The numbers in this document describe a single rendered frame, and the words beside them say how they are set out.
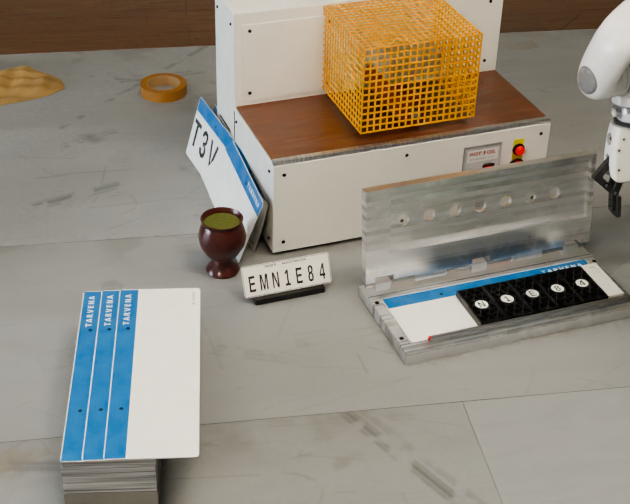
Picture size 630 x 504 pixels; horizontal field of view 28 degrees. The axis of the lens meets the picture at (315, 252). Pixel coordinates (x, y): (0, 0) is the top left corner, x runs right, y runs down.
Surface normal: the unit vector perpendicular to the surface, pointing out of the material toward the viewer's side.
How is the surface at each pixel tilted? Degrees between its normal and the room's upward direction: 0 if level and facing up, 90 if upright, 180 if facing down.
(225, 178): 69
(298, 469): 0
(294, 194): 90
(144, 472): 90
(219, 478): 0
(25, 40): 0
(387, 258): 83
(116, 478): 90
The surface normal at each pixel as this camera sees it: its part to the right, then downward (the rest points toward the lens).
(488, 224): 0.35, 0.42
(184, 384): 0.03, -0.83
